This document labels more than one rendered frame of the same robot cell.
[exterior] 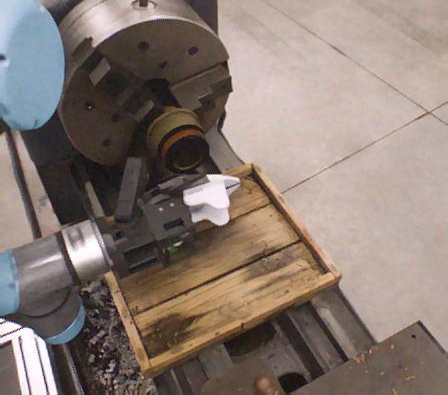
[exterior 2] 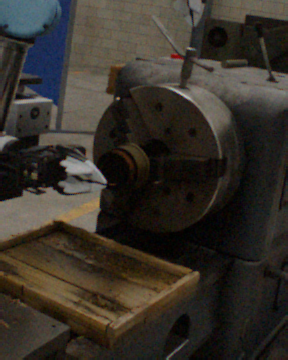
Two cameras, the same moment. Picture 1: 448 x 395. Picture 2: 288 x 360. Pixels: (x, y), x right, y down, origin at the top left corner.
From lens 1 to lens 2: 0.94 m
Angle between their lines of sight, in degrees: 59
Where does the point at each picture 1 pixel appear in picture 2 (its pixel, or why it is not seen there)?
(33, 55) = not seen: outside the picture
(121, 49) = (144, 101)
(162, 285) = (35, 258)
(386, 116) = not seen: outside the picture
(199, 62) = (195, 146)
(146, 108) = (123, 136)
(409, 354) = (31, 324)
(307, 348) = not seen: hidden behind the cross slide
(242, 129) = not seen: outside the picture
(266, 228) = (134, 295)
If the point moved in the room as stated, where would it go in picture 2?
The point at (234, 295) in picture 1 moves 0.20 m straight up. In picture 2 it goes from (51, 288) to (62, 182)
